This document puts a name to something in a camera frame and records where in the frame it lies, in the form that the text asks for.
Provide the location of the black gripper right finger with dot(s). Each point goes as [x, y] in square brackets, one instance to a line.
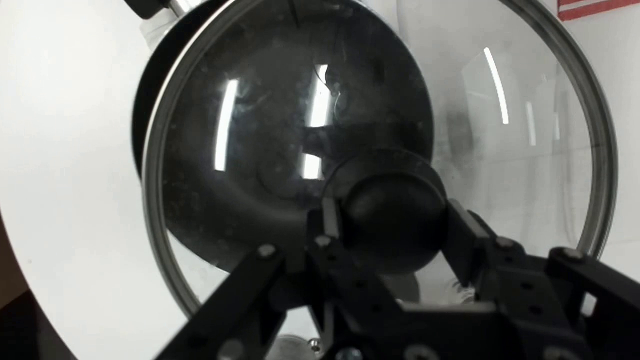
[562, 306]

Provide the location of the glass pot lid black knob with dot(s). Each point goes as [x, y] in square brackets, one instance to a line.
[393, 108]

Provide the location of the white towel red stripes front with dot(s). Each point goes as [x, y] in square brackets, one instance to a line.
[580, 8]

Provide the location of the black cooking pot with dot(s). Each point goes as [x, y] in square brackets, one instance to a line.
[167, 71]

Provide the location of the round white table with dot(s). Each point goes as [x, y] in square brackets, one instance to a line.
[73, 200]

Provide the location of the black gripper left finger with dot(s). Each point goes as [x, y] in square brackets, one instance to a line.
[244, 315]

